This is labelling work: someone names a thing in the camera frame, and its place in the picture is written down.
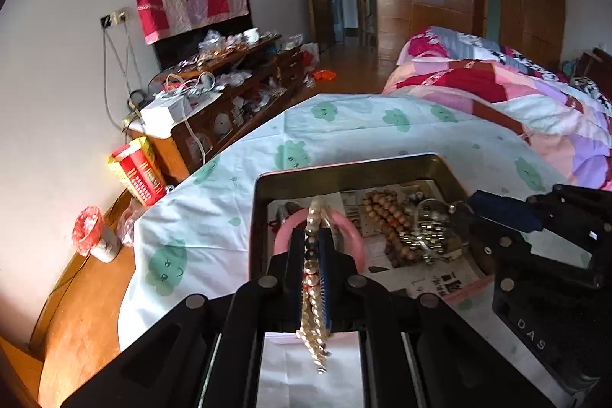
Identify pearl necklace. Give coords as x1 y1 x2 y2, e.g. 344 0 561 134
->
295 197 335 374

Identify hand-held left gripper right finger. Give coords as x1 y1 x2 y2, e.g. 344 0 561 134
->
320 226 558 408

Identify pink bangle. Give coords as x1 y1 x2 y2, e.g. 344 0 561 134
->
272 207 369 277

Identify bin with red bag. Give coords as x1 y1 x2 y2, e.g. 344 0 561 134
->
73 206 122 264

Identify red and white bag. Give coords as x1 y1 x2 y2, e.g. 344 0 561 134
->
300 42 320 72

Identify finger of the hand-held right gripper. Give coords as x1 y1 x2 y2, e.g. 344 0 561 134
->
449 202 532 265
466 190 546 233

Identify white box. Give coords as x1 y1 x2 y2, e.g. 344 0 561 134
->
140 95 192 134

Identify red yellow carton box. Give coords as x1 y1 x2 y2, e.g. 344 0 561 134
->
107 137 168 207

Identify wall power outlet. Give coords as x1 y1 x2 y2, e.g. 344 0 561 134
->
100 9 130 28

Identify wooden television cabinet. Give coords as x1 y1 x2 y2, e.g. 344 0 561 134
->
127 34 307 184

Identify patchwork quilt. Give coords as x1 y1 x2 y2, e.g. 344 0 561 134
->
382 26 612 191

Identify grey bead bracelet pile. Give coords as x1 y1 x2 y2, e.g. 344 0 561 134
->
400 197 462 266

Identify red and pink cover cloth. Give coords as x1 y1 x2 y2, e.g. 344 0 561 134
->
135 0 250 46

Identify black television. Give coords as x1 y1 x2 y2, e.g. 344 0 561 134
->
152 13 261 72

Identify wooden headboard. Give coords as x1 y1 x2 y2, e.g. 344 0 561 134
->
574 48 612 88

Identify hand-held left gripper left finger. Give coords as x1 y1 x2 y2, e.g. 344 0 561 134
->
62 229 308 408

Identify pink biscuit tin box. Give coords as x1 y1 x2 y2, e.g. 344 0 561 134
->
249 154 495 304

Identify white tablecloth with green prints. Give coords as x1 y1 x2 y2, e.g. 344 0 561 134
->
117 93 575 408

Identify wooden bead bracelet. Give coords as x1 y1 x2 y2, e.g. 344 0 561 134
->
362 189 418 268

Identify black cables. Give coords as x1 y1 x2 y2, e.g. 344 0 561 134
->
102 26 144 132

